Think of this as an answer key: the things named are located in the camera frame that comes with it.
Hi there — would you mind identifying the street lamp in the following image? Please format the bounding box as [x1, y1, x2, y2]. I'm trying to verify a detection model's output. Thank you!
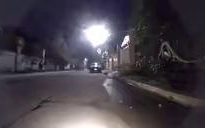
[83, 23, 111, 48]

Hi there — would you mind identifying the pale concrete kerb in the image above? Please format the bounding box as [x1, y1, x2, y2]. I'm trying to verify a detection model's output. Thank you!
[102, 69, 205, 109]

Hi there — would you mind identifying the building with lit front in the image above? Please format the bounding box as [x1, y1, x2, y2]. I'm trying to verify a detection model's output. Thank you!
[106, 32, 138, 72]

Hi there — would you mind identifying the dark asphalt road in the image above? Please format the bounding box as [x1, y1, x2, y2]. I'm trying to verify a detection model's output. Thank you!
[0, 69, 205, 128]

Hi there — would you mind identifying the pale post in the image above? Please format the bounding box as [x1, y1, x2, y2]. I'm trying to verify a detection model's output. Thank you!
[41, 48, 47, 72]

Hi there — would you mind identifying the dark tree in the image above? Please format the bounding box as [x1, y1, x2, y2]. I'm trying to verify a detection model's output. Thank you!
[129, 0, 205, 91]

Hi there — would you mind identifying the dark car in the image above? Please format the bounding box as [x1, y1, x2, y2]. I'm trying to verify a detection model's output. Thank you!
[88, 62, 103, 74]

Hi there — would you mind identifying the pole with sign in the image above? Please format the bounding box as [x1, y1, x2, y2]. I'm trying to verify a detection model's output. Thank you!
[13, 36, 26, 73]

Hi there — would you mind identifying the pale wall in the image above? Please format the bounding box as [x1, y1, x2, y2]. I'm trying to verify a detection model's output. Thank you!
[0, 49, 58, 74]

